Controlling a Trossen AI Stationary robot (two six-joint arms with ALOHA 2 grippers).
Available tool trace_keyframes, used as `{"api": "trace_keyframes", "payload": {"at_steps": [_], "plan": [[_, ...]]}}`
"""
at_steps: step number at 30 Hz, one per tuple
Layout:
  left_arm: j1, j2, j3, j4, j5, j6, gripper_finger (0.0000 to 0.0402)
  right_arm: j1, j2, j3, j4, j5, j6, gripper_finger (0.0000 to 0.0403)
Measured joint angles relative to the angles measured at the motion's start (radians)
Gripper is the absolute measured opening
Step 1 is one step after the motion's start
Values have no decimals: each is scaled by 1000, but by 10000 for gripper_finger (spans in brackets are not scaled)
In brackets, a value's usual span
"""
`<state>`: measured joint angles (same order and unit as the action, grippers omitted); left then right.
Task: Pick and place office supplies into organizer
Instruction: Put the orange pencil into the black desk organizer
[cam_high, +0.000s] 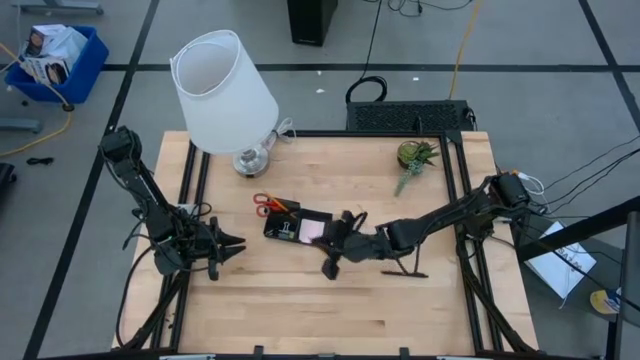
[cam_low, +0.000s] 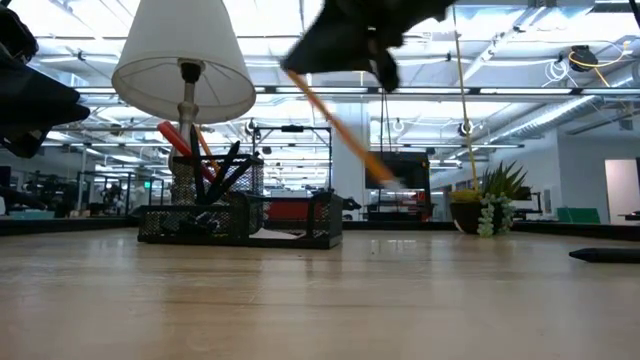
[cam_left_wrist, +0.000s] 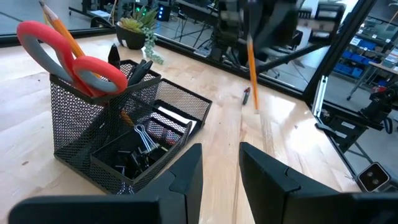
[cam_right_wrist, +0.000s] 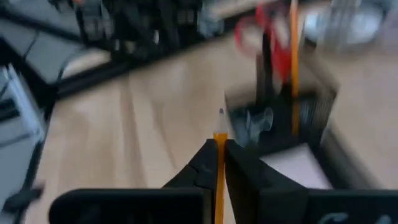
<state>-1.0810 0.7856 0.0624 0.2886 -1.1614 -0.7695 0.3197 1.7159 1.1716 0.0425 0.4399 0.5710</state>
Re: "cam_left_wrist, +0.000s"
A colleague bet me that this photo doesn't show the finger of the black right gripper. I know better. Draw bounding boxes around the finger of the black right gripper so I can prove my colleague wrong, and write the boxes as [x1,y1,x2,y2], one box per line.
[250,0,305,63]
[217,0,249,62]

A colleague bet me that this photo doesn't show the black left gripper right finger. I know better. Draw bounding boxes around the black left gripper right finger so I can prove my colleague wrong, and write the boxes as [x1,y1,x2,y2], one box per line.
[239,142,398,224]

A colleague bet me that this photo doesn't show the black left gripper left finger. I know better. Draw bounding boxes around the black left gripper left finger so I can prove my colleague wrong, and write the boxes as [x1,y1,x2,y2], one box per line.
[7,142,205,224]

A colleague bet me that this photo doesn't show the binder clip with silver handles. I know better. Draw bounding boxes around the binder clip with silver handles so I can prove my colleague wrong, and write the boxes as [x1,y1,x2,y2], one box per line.
[133,123,170,162]

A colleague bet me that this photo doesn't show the orange pencil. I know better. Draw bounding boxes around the orange pencil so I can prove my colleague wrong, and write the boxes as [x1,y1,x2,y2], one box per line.
[39,0,102,79]
[246,33,261,114]

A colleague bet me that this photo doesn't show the black binder clip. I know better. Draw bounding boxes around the black binder clip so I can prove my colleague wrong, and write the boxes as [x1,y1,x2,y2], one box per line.
[114,149,147,180]

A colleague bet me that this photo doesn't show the plain black pen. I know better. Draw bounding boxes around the plain black pen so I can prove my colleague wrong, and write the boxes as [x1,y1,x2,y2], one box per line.
[241,86,251,106]
[136,59,154,82]
[127,58,149,87]

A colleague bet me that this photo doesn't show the red handled scissors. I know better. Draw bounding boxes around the red handled scissors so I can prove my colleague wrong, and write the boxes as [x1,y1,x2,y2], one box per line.
[16,20,129,98]

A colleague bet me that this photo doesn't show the black mesh desk organizer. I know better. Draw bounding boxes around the black mesh desk organizer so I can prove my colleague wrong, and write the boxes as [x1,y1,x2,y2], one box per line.
[49,58,213,195]

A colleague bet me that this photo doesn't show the black device with blue lights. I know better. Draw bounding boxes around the black device with blue lights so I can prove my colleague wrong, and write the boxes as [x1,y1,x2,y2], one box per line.
[157,2,172,22]

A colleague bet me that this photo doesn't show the silver mounting plate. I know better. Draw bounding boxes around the silver mounting plate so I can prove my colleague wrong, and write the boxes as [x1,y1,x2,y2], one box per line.
[312,74,329,118]

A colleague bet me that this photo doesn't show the shelf with blue bins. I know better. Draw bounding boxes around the shelf with blue bins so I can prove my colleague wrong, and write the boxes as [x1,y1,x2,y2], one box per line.
[332,37,379,78]

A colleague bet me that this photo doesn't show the potted green succulent plant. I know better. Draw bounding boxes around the potted green succulent plant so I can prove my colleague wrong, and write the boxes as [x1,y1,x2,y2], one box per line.
[115,6,165,66]

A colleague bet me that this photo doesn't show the small table-edge camera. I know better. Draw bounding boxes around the small table-edge camera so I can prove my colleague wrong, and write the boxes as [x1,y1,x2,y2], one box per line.
[356,161,391,193]

